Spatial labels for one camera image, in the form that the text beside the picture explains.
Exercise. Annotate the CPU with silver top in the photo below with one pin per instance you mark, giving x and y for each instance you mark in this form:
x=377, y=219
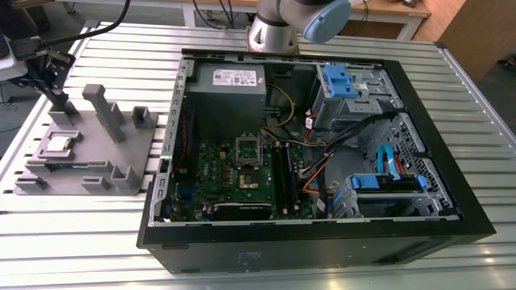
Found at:
x=59, y=144

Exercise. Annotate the blue plastic drive latch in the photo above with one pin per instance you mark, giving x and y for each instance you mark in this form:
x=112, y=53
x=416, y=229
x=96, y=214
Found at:
x=340, y=81

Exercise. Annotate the wooden desk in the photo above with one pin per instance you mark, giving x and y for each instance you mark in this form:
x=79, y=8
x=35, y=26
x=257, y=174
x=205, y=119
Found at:
x=395, y=9

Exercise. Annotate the metal drive cage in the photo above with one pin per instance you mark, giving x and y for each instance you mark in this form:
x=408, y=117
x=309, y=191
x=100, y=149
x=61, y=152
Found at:
x=363, y=107

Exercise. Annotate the black PC case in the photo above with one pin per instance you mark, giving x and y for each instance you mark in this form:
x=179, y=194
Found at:
x=281, y=253

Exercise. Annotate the grey power supply unit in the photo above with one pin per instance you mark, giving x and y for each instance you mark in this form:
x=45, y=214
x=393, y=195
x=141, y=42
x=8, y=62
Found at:
x=237, y=75

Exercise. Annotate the grey parts rack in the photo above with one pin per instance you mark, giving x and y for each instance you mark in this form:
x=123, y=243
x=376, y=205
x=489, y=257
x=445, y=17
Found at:
x=100, y=151

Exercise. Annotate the green motherboard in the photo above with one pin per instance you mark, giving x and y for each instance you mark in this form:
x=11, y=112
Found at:
x=217, y=157

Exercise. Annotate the metal locking lever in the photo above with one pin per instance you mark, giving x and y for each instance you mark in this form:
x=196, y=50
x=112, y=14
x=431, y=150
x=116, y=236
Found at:
x=263, y=152

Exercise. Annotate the CPU socket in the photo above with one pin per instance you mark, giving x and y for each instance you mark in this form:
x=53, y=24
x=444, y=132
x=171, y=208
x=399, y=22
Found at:
x=249, y=180

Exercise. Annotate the black empty RAM slot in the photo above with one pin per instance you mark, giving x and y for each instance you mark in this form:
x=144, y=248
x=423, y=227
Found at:
x=277, y=178
x=281, y=178

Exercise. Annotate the black graphics card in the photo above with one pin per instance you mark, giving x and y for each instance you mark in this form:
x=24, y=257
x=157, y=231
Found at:
x=241, y=212

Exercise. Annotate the metal disk bay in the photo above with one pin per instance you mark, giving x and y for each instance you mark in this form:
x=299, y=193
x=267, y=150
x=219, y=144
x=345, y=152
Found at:
x=403, y=195

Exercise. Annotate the hard disk in blue carrier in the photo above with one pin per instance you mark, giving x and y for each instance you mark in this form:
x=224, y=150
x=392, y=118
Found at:
x=364, y=183

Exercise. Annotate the dark RAM stick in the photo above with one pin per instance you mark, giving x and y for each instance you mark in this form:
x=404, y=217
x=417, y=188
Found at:
x=67, y=165

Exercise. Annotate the wooden cabinet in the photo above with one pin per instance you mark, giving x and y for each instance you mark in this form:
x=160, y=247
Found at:
x=479, y=36

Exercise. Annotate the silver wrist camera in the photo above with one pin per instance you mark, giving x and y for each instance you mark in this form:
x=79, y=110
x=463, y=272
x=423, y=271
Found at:
x=12, y=71

